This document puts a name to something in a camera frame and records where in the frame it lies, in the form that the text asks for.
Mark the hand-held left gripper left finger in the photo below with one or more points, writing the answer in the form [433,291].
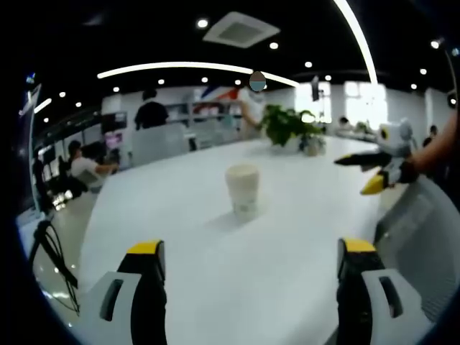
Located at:
[118,309]

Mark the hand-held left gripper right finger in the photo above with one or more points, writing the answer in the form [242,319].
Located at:
[381,309]

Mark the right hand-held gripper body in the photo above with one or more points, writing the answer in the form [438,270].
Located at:
[397,143]

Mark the white paper cup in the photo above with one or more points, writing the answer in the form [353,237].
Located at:
[242,190]

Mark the small glass jar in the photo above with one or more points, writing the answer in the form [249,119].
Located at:
[312,147]

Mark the grey chair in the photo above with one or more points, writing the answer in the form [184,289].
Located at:
[420,244]

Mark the potted green plant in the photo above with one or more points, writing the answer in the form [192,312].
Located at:
[284,125]

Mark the black hanging monitor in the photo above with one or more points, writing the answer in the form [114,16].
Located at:
[315,88]

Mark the white table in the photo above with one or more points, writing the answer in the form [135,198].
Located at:
[215,258]

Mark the curved ceiling light strip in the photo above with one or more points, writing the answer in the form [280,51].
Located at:
[359,36]
[172,65]

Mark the white storage shelf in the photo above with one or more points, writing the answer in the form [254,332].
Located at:
[212,111]

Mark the grey office partition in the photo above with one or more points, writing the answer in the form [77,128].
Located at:
[158,143]

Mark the ceiling air vent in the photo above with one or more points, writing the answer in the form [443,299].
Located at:
[240,30]

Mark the monitor on stand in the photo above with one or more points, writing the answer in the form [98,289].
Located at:
[34,151]

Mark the red blue wall banner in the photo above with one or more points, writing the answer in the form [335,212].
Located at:
[219,94]

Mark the dark wall screen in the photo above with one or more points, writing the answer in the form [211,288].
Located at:
[113,121]

